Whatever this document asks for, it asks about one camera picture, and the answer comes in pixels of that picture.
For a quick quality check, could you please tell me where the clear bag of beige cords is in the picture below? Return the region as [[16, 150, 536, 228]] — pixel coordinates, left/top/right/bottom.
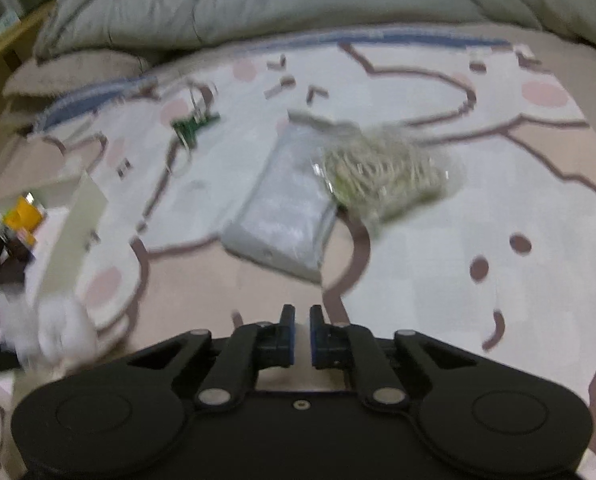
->
[[287, 109, 460, 226]]

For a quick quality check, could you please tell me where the grey foil pouch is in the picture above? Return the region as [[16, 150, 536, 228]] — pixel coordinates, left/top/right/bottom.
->
[[221, 125, 337, 284]]

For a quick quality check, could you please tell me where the wooden headboard shelf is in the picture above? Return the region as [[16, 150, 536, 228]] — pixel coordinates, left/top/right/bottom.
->
[[0, 0, 57, 76]]

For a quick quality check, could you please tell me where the green hair clip with cord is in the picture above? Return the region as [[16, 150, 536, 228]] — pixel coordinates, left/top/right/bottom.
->
[[170, 84, 221, 153]]

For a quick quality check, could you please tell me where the white shallow cardboard tray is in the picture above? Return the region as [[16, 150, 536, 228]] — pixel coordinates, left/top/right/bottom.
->
[[0, 136, 110, 306]]

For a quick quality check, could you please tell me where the yellow headlamp with strap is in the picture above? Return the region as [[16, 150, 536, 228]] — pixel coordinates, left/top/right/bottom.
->
[[0, 191, 46, 270]]

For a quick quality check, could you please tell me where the beige fluffy blanket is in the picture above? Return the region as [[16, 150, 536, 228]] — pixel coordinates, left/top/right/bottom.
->
[[0, 49, 151, 132]]

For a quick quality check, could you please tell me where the cartoon print bed sheet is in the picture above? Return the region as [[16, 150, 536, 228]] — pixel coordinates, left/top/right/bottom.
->
[[0, 27, 596, 479]]

